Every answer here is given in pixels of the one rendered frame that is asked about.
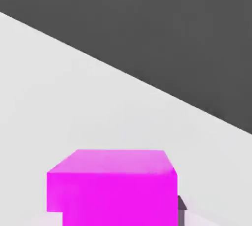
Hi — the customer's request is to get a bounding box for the small magenta cube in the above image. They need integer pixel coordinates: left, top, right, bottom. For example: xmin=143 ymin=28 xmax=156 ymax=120
xmin=46 ymin=149 xmax=178 ymax=226

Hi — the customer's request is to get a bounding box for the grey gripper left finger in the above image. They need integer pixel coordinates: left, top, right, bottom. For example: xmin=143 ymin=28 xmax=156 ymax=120
xmin=32 ymin=211 xmax=63 ymax=226

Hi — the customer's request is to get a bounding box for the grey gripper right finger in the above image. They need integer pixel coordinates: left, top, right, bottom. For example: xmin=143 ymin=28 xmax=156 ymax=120
xmin=177 ymin=195 xmax=214 ymax=226

